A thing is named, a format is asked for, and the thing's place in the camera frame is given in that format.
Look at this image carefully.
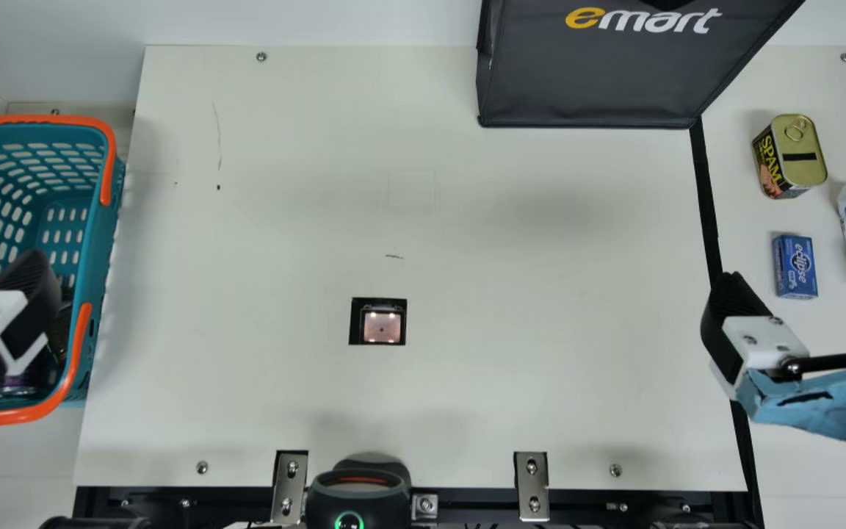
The can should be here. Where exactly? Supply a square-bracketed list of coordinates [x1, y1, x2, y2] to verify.
[0, 373, 38, 399]

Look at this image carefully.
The teal shopping basket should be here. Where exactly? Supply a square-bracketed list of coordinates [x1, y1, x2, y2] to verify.
[0, 114, 127, 428]

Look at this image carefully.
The small square scanner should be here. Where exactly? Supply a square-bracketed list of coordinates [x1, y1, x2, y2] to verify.
[349, 297, 408, 347]

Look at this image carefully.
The black device with green light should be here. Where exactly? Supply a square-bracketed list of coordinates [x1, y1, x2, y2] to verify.
[305, 459, 413, 529]

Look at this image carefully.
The dark grey bag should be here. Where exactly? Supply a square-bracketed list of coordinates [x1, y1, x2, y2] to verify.
[476, 0, 807, 130]

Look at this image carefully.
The black strip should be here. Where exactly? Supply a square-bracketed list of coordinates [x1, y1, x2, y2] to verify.
[689, 118, 765, 529]

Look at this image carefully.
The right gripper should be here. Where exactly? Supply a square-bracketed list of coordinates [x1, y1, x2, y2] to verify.
[700, 268, 846, 471]

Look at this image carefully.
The blue box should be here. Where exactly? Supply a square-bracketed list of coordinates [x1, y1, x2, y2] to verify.
[772, 234, 819, 300]

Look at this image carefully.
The rectangular tin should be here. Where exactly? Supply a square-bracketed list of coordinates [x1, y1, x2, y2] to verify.
[751, 113, 828, 200]

